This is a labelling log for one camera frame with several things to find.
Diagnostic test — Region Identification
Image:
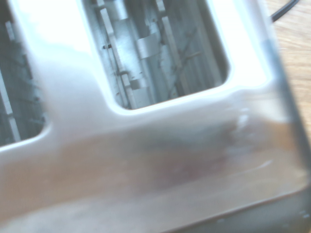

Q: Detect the stainless steel two-slot toaster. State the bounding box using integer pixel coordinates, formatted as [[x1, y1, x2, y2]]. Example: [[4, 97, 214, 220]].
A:
[[0, 0, 311, 233]]

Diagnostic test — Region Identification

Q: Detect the black toaster power cord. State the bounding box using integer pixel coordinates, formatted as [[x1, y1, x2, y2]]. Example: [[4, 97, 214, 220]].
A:
[[270, 0, 299, 22]]

